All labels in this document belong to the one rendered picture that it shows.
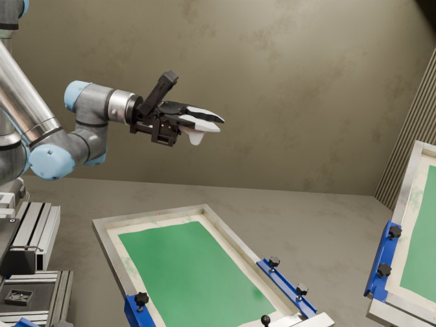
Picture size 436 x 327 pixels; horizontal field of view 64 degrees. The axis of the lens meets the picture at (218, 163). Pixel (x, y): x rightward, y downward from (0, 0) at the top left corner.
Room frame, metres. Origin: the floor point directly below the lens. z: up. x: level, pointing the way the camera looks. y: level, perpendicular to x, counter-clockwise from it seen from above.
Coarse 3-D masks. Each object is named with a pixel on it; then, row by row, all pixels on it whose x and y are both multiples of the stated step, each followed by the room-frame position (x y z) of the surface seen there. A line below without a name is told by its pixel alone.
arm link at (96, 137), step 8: (80, 128) 0.75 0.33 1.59; (88, 128) 0.75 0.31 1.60; (96, 128) 0.75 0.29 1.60; (104, 128) 0.77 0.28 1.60; (88, 136) 0.73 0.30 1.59; (96, 136) 0.75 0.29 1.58; (104, 136) 0.77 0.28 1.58; (88, 144) 0.71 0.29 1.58; (96, 144) 0.74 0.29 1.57; (104, 144) 0.78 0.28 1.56; (96, 152) 0.74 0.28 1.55; (104, 152) 0.78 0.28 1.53; (88, 160) 0.75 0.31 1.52; (96, 160) 0.76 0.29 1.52
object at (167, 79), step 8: (168, 72) 0.75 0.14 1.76; (160, 80) 0.74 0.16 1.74; (168, 80) 0.73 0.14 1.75; (160, 88) 0.74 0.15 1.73; (168, 88) 0.74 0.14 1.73; (152, 96) 0.74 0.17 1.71; (160, 96) 0.74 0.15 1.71; (144, 104) 0.75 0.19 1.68; (152, 104) 0.74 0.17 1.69; (144, 112) 0.75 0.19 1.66
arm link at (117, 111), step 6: (120, 90) 0.78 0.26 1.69; (114, 96) 0.75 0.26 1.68; (120, 96) 0.76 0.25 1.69; (126, 96) 0.76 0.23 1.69; (114, 102) 0.74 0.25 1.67; (120, 102) 0.75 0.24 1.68; (126, 102) 0.75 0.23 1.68; (108, 108) 0.74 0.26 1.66; (114, 108) 0.74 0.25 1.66; (120, 108) 0.74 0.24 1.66; (126, 108) 0.75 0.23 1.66; (108, 114) 0.74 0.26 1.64; (114, 114) 0.74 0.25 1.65; (120, 114) 0.74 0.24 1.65; (126, 114) 0.74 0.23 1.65; (114, 120) 0.75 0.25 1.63; (120, 120) 0.75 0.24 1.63; (126, 120) 0.75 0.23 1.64
